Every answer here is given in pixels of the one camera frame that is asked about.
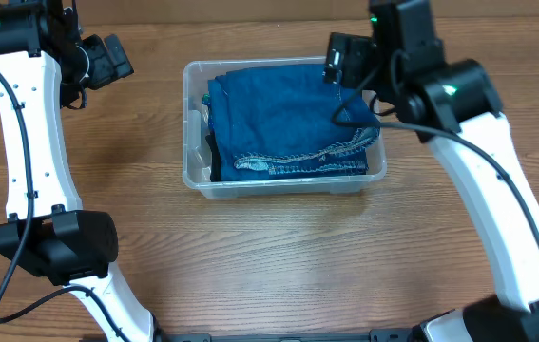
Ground blue denim jeans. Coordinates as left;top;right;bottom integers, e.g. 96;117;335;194
207;64;379;181

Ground black cloth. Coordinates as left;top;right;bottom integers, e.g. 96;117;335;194
205;132;221;182

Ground blue green sequin cloth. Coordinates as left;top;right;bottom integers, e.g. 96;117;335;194
202;93;213;131

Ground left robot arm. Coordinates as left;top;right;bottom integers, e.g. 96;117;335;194
0;0;165;341

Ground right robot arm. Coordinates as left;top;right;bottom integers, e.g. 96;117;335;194
323;0;539;341

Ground clear plastic storage bin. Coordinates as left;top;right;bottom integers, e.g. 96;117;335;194
182;56;388;200

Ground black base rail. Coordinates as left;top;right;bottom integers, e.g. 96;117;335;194
152;328;415;342

